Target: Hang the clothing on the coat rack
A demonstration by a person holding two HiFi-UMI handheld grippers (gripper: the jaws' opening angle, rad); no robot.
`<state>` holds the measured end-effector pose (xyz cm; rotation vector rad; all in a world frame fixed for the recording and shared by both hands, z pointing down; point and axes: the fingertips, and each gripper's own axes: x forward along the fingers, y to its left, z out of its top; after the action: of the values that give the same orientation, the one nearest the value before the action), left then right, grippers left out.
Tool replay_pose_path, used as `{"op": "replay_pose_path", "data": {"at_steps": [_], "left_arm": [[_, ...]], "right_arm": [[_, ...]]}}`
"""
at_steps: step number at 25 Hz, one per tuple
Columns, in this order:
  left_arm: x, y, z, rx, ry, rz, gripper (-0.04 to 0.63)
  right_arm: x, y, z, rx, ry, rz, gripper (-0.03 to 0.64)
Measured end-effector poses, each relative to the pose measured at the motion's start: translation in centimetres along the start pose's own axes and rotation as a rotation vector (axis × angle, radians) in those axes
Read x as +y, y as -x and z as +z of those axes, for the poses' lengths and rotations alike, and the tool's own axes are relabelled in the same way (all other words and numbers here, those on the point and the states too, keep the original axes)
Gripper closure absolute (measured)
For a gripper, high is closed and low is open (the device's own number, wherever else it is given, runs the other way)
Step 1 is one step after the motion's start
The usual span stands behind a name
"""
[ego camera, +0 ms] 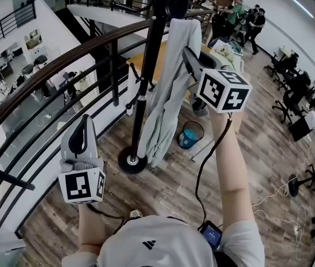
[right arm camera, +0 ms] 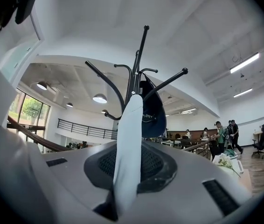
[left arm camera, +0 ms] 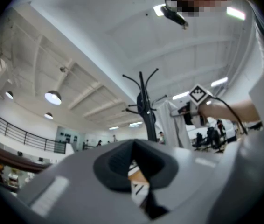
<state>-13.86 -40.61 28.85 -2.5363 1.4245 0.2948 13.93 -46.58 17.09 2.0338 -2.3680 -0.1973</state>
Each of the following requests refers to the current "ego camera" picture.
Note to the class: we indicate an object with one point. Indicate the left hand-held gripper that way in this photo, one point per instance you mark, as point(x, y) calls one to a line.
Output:
point(81, 186)

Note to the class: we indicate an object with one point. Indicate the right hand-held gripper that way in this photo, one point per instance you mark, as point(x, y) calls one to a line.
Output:
point(221, 90)

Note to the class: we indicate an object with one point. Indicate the grey clothing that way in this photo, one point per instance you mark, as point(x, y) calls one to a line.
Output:
point(171, 88)

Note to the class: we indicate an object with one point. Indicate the black coat rack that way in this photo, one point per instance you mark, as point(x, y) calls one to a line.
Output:
point(142, 99)

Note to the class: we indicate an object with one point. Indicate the person's left forearm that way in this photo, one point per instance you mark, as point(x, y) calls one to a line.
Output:
point(89, 229)

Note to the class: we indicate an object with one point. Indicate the person's right forearm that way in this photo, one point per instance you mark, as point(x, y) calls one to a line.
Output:
point(234, 171)

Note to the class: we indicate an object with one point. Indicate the wooden table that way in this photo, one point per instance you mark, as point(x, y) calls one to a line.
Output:
point(160, 54)

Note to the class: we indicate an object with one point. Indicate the white bin with cloth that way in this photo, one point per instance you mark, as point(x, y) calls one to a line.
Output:
point(225, 53)

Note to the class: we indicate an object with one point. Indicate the black hanging item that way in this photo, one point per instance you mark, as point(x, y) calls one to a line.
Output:
point(178, 1)

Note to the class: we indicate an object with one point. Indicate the black mesh waste basket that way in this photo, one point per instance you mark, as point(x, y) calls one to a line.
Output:
point(190, 135)

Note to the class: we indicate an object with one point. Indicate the black office chair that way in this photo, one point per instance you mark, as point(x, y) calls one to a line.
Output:
point(287, 104)
point(277, 65)

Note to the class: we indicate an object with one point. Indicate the person's light shoe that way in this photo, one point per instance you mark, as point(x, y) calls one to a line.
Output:
point(135, 213)

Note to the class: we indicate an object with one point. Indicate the black railing with wooden handrail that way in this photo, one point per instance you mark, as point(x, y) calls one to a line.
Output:
point(63, 56)

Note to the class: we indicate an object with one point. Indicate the person's white t-shirt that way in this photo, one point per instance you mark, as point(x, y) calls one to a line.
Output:
point(160, 246)

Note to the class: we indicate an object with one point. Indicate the black box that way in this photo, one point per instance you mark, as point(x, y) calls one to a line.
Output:
point(300, 128)

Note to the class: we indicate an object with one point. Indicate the small black screen device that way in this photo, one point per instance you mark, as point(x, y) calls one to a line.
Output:
point(211, 235)

